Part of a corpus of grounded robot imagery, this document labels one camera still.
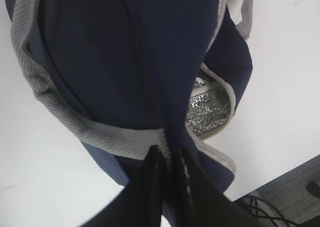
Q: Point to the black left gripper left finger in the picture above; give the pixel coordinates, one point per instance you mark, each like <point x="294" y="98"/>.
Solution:
<point x="140" y="203"/>

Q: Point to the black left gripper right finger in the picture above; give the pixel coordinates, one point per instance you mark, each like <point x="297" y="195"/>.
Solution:
<point x="199" y="203"/>

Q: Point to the navy blue lunch bag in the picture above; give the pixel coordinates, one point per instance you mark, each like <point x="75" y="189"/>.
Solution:
<point x="126" y="75"/>

